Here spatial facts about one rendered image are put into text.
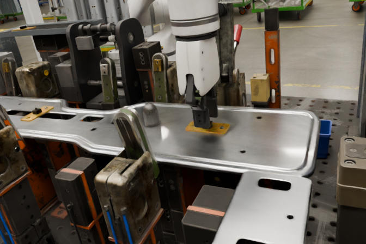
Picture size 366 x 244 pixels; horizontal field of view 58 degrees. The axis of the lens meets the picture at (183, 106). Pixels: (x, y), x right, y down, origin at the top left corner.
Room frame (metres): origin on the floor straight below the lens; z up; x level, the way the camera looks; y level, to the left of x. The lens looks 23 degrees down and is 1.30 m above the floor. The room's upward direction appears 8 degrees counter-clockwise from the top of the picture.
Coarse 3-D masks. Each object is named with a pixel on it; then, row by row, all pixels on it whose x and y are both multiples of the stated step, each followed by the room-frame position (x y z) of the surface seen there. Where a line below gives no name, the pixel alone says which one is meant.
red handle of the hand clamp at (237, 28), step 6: (234, 30) 0.80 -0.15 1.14; (240, 30) 0.80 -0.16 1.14; (234, 36) 0.78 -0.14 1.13; (240, 36) 0.79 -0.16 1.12; (234, 42) 0.77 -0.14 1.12; (234, 48) 0.75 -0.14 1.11; (228, 66) 0.71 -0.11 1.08; (222, 72) 0.71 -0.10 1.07; (228, 72) 0.70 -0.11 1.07; (228, 78) 0.70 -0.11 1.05
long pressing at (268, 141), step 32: (0, 96) 0.98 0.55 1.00; (32, 128) 0.71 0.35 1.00; (64, 128) 0.68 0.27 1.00; (96, 128) 0.66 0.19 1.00; (160, 128) 0.61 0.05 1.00; (256, 128) 0.55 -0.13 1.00; (288, 128) 0.54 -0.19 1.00; (320, 128) 0.53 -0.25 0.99; (160, 160) 0.50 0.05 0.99; (192, 160) 0.48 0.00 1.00; (224, 160) 0.46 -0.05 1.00; (256, 160) 0.45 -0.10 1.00; (288, 160) 0.43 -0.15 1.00
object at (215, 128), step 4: (188, 124) 0.60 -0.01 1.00; (192, 124) 0.60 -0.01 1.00; (212, 124) 0.59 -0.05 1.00; (216, 124) 0.59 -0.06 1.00; (220, 124) 0.58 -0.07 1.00; (224, 124) 0.58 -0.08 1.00; (228, 124) 0.58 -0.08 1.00; (188, 128) 0.59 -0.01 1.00; (192, 128) 0.59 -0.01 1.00; (196, 128) 0.58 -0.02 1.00; (200, 128) 0.58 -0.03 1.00; (204, 128) 0.58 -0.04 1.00; (212, 128) 0.57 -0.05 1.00; (216, 128) 0.57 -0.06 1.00; (224, 128) 0.57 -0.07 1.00; (228, 128) 0.57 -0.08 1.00; (208, 132) 0.56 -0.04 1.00; (212, 132) 0.56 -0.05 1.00; (216, 132) 0.55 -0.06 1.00; (220, 132) 0.55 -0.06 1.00; (224, 132) 0.55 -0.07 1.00
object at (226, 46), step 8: (224, 8) 0.69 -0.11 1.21; (232, 8) 0.72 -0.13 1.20; (224, 16) 0.72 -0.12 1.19; (232, 16) 0.72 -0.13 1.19; (224, 24) 0.72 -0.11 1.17; (232, 24) 0.71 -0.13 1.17; (224, 32) 0.72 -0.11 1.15; (232, 32) 0.71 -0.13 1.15; (216, 40) 0.71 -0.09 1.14; (224, 40) 0.72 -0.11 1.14; (232, 40) 0.70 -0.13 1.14; (224, 48) 0.71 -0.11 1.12; (232, 48) 0.70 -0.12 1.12; (224, 56) 0.71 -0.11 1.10; (232, 56) 0.70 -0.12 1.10; (232, 64) 0.69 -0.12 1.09; (232, 72) 0.69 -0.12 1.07; (232, 80) 0.69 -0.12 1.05
